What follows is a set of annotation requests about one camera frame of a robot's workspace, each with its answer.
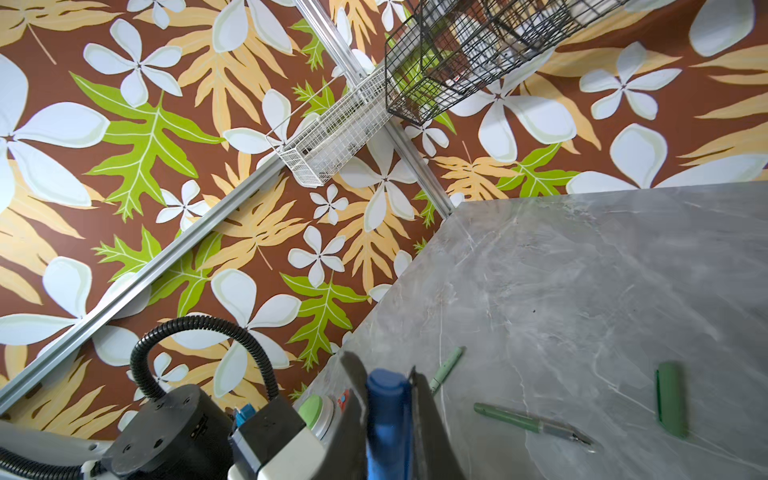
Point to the white wire basket left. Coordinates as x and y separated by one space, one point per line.
321 149

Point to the dark green pen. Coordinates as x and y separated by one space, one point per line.
537 424

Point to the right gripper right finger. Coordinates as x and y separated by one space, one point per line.
432 454

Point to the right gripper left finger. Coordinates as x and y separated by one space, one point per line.
346 455

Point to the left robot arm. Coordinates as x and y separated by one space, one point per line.
183 435

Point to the dark green pen cap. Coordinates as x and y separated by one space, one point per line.
671 401

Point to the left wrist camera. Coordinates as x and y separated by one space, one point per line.
280 441

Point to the blue pen cap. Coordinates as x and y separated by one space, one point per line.
389 425

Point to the black wire basket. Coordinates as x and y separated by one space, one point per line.
446 51

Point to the light green pen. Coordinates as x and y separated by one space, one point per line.
445 369

